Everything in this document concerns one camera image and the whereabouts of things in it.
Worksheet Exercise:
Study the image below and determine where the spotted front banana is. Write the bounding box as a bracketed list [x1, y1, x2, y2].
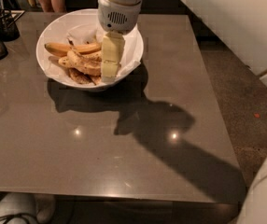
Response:
[67, 50, 101, 76]

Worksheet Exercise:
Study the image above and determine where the brown bottom right banana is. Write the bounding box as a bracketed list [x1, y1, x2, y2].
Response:
[90, 76, 102, 85]

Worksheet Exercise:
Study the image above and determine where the brown banana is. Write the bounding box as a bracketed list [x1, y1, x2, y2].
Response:
[90, 76, 102, 85]
[68, 68, 92, 84]

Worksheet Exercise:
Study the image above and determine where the spotted banana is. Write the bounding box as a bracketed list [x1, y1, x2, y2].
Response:
[67, 50, 101, 76]
[58, 51, 102, 68]

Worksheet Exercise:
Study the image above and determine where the white round bowl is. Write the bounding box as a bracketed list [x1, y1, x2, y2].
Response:
[36, 9, 144, 92]

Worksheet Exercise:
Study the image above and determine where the black cable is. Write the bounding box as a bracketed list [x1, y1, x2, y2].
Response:
[0, 213, 41, 224]

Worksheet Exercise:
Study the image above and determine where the spotted middle banana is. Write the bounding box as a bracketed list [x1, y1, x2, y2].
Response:
[58, 51, 102, 68]

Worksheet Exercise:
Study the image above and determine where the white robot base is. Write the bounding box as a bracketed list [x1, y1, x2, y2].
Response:
[0, 192, 56, 224]

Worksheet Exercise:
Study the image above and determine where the black wire utensil basket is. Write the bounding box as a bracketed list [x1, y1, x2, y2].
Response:
[0, 0, 20, 42]

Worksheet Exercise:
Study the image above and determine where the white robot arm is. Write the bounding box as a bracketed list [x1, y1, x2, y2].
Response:
[142, 0, 267, 186]

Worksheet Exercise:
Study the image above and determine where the brown bottom left banana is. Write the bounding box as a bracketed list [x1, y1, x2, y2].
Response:
[68, 68, 92, 84]

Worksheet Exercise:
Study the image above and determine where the yellow top banana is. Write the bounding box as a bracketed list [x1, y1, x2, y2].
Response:
[44, 42, 102, 57]

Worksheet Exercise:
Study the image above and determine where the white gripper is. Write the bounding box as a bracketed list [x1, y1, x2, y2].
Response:
[98, 0, 141, 82]

